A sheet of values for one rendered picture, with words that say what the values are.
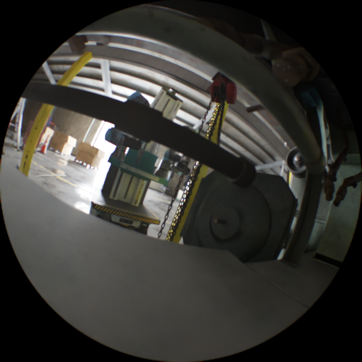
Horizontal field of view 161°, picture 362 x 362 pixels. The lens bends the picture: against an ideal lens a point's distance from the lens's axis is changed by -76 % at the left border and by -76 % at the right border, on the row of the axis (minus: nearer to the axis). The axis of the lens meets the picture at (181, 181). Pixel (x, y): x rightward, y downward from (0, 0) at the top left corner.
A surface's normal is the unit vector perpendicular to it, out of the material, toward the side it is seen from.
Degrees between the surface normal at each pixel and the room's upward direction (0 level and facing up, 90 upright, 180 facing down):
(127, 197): 90
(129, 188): 90
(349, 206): 72
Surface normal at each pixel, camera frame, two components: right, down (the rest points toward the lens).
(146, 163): 0.54, 0.15
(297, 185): -0.89, -0.36
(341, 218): -0.73, -0.63
